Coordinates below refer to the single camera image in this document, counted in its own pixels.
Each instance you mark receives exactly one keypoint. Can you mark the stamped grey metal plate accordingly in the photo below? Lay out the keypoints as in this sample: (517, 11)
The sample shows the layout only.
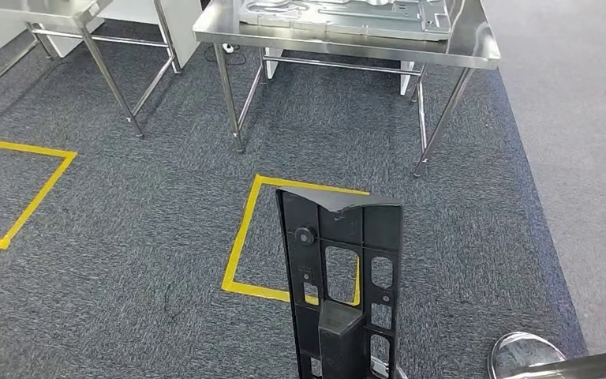
(345, 21)

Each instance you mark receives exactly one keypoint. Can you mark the yellow floor tape square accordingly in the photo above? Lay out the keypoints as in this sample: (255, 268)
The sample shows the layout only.
(36, 193)
(240, 246)

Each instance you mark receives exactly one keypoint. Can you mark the steel workbench table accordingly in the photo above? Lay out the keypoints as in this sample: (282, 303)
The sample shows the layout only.
(334, 47)

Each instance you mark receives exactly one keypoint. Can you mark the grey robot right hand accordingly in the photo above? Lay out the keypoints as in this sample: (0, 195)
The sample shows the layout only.
(381, 364)

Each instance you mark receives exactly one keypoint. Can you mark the black plastic frame part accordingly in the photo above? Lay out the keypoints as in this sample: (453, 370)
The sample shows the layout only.
(345, 340)

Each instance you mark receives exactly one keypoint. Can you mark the steel side table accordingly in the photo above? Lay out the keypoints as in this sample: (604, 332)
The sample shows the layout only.
(47, 10)

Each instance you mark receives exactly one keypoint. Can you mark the chrome stanchion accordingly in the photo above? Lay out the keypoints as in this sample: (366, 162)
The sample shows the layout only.
(528, 355)

